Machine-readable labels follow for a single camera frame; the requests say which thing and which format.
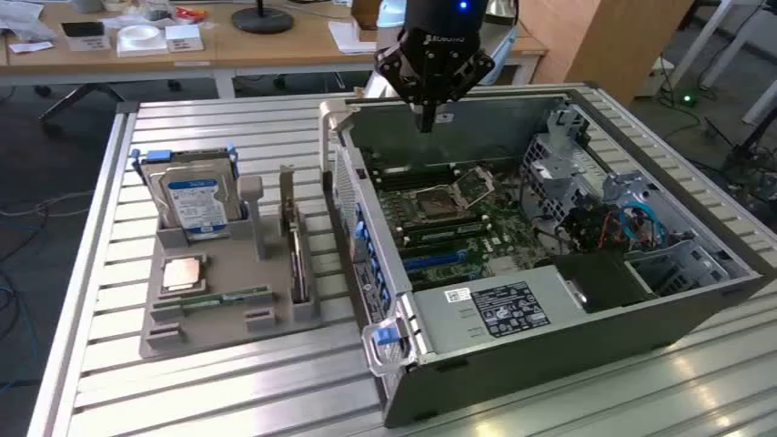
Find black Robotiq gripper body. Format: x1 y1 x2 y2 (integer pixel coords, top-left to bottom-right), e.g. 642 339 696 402
397 0 486 104

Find black graphics card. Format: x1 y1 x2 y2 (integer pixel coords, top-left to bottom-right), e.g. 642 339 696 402
277 163 319 305

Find white paper stack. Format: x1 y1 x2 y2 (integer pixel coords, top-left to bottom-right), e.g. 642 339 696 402
327 20 379 56

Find wooden cabinet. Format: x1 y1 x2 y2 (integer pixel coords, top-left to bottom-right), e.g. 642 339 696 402
516 0 697 107

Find black round lamp base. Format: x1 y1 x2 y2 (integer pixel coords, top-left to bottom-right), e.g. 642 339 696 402
229 0 296 36

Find metal socket cover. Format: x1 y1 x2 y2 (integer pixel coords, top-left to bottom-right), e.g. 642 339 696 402
453 164 497 204

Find perforated metal disk bay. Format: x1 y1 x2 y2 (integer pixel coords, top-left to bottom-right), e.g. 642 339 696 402
518 103 614 229

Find CPU socket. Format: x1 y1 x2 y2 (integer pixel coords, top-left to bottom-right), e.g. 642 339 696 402
412 186 469 224

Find white small unit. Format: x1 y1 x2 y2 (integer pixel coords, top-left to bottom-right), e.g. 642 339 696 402
646 56 676 99

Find green motherboard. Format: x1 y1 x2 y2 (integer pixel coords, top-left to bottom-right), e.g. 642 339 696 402
361 152 564 292

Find white square box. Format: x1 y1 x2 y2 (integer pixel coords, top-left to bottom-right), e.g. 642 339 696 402
164 25 203 53

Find green RAM stick white label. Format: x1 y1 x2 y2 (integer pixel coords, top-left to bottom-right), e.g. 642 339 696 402
403 220 486 242

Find white tape roll box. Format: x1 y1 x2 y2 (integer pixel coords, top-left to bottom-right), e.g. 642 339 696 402
115 25 171 58

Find blue expansion slot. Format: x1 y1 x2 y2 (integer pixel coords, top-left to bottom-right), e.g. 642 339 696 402
403 251 472 272

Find black disk caddy blue clips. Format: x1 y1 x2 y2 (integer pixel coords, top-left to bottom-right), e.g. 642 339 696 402
129 144 245 229

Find hard disk with blue label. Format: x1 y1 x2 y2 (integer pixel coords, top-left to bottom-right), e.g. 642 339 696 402
147 164 237 242

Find wooden desk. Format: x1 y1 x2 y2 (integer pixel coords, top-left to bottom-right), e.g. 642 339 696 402
0 0 550 100

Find grey parts rack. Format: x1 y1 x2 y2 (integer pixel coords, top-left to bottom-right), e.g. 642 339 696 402
137 175 324 361

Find black and white box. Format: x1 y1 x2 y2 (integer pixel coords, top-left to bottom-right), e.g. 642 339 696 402
60 21 113 52

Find black chair base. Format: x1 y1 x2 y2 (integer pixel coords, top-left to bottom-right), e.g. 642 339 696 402
33 79 184 134

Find grey metal disk bay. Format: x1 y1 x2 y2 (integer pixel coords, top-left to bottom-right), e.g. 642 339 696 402
622 239 733 298

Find silver CPU chip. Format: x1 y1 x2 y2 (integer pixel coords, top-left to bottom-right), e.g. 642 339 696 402
161 258 203 290

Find grey power supply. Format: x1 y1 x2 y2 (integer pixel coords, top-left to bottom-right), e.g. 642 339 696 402
404 265 589 357

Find clear plastic bag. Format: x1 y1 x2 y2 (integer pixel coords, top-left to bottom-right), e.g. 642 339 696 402
0 2 57 41

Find open dark PC case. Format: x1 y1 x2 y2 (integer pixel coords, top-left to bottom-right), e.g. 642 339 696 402
320 86 768 430

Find black wire bundle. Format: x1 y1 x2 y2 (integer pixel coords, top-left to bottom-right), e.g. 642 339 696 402
556 204 608 254

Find red wire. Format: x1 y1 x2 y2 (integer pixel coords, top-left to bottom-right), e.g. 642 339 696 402
598 208 616 248

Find white table frame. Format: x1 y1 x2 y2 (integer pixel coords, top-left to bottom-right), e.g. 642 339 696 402
664 0 777 124

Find blue wire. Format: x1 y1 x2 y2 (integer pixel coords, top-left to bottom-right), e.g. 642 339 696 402
618 199 669 251

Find black stand with cables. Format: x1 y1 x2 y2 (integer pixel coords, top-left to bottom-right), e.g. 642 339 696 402
702 116 777 204

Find blue floor cable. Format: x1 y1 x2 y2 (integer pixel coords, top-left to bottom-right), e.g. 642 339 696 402
0 213 48 392

